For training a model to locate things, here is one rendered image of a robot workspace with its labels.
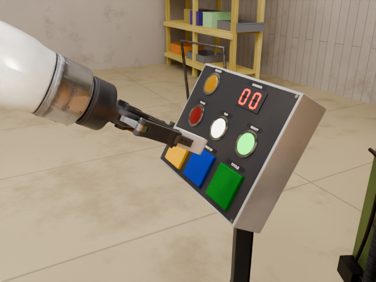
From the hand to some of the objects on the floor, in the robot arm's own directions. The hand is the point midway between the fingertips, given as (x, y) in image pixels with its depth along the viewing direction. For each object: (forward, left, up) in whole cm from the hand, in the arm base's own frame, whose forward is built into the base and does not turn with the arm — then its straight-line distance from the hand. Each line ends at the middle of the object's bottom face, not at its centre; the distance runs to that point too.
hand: (188, 141), depth 64 cm
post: (+21, +9, -112) cm, 115 cm away
